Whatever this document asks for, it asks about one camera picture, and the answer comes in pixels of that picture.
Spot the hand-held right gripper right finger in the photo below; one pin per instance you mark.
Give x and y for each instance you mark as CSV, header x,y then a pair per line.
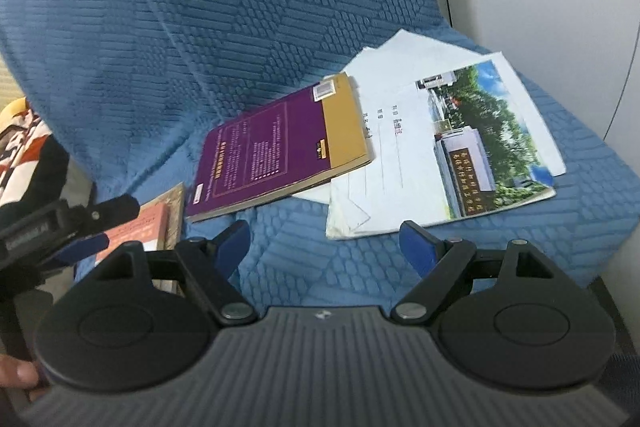
x,y
417,249

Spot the blue textured floor chair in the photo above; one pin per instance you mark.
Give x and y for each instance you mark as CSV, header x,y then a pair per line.
x,y
275,7
75,57

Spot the white orange cover book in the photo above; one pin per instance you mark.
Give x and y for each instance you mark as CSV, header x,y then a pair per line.
x,y
142,227

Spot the beige pillow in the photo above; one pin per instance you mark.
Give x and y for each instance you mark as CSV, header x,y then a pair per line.
x,y
80,182

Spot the purple cover book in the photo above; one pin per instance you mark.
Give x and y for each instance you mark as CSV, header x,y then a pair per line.
x,y
260,157

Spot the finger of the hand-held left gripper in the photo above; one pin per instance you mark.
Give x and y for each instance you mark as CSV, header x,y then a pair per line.
x,y
115,208
82,248

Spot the person's left hand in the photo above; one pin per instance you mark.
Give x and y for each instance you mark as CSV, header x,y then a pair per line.
x,y
17,372

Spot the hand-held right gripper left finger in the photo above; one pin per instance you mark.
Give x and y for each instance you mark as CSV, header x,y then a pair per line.
x,y
235,249

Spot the red black white striped blanket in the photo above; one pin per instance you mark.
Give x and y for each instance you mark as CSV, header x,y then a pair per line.
x,y
30,167

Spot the brown cover book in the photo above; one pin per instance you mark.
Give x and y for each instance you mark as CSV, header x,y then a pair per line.
x,y
175,212

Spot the landscape photo cover booklet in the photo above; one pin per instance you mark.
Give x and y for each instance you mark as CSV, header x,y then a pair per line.
x,y
450,157

